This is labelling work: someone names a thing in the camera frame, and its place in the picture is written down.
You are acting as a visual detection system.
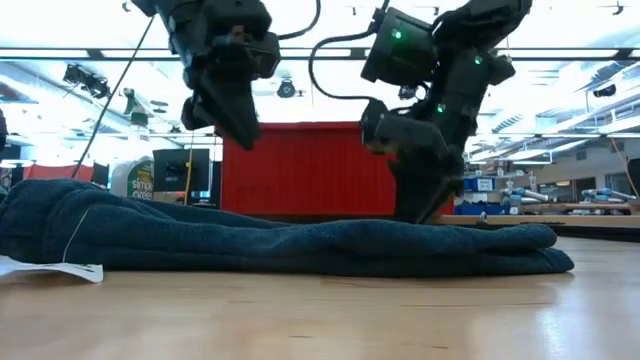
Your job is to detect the dark navy towel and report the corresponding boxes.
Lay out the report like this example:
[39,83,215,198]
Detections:
[0,178,575,284]

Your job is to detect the red hanging cloth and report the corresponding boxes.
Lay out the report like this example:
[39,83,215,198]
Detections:
[22,163,95,182]

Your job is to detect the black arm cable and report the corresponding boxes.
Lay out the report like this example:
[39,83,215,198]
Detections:
[308,0,392,101]
[277,0,322,41]

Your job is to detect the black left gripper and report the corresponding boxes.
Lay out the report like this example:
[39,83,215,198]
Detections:
[172,19,262,151]

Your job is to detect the long black cable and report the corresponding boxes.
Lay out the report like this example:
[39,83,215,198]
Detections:
[71,14,156,180]

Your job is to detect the black computer monitor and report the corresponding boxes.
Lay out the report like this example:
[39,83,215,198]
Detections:
[152,148,211,194]

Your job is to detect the cleaner spray bottle green label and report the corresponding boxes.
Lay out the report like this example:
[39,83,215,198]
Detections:
[110,87,155,202]

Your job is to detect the small black monitor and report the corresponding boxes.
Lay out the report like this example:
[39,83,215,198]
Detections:
[92,162,110,189]

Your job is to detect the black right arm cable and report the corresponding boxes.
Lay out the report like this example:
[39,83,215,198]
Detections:
[308,0,392,101]

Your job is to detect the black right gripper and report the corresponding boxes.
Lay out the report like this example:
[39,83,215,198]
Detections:
[392,49,516,225]

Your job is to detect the black ceiling rail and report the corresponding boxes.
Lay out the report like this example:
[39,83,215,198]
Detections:
[0,47,640,62]

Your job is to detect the background wooden workbench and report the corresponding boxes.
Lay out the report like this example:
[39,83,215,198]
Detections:
[514,201,640,215]

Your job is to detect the blue storage bin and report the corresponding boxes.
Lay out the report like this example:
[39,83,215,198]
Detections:
[453,201,511,216]

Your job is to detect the light wooden desk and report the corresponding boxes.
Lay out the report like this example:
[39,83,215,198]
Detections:
[434,213,640,229]

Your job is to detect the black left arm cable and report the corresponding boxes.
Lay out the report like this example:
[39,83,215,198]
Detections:
[277,0,322,41]

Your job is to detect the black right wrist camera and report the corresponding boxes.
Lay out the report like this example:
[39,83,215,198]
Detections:
[360,98,450,157]

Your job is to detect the red plastic laundry basket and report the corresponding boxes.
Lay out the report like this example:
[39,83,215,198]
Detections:
[221,121,456,217]

